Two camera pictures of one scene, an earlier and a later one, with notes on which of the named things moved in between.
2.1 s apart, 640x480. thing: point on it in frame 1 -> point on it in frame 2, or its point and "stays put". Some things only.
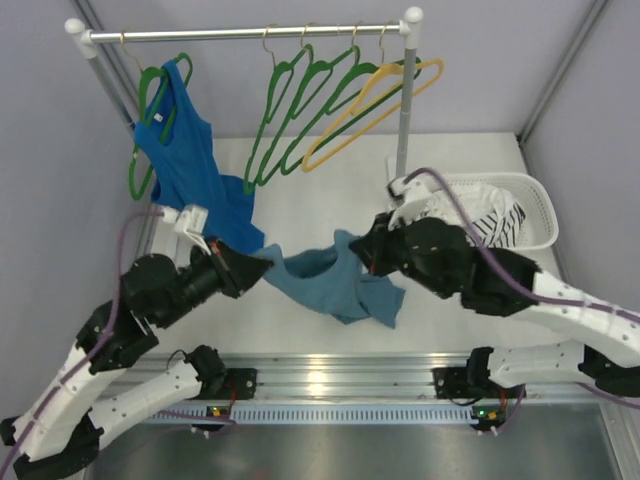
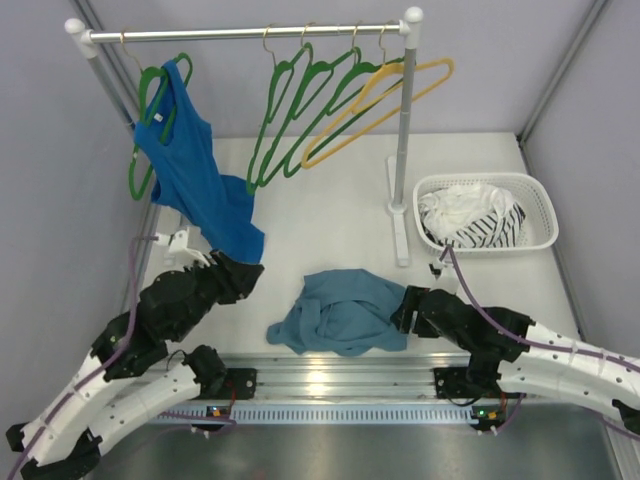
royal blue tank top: [178, 143] stays put
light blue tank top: [334, 281] -> [344, 312]
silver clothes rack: [408, 31] stays put
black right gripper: [372, 247] -> [402, 316]
